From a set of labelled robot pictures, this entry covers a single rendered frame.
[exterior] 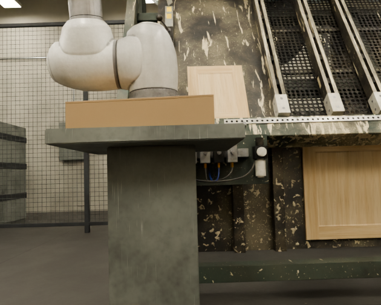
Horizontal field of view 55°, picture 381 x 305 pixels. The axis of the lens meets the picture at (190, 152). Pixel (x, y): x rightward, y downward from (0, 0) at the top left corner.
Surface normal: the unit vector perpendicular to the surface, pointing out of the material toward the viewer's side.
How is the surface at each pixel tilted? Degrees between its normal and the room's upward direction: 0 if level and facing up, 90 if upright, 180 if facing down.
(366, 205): 90
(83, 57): 90
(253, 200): 90
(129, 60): 95
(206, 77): 59
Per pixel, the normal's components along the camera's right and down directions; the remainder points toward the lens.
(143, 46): -0.17, -0.06
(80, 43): -0.01, 0.08
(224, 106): 0.00, -0.56
